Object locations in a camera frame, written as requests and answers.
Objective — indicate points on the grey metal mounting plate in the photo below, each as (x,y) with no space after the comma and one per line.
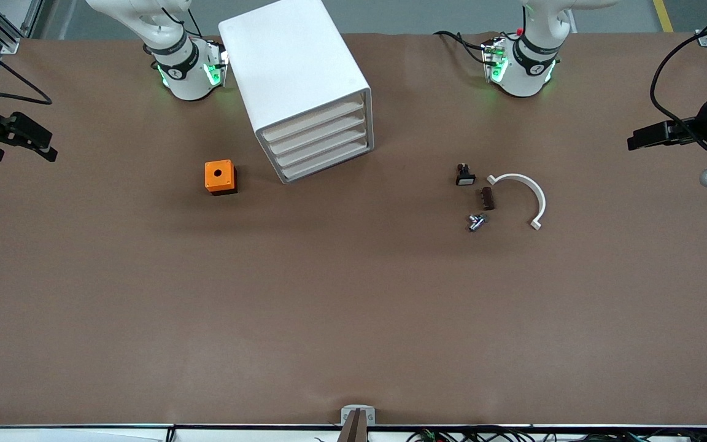
(370,417)

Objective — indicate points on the white semicircular pipe clamp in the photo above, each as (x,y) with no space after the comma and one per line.
(540,202)

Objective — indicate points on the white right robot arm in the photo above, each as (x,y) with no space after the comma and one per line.
(175,67)

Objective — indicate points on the white table edge rail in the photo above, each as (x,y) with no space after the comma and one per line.
(53,434)

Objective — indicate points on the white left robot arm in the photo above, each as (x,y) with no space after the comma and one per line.
(528,73)

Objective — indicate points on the dark brown ribbed block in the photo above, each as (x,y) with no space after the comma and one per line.
(485,198)

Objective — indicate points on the orange box with round hole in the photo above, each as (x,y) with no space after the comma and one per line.
(218,174)

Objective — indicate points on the chrome angle valve fitting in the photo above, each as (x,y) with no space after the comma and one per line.
(477,222)

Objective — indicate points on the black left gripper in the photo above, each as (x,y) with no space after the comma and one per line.
(702,124)

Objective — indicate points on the brown table cover sheet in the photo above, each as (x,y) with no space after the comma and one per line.
(353,337)

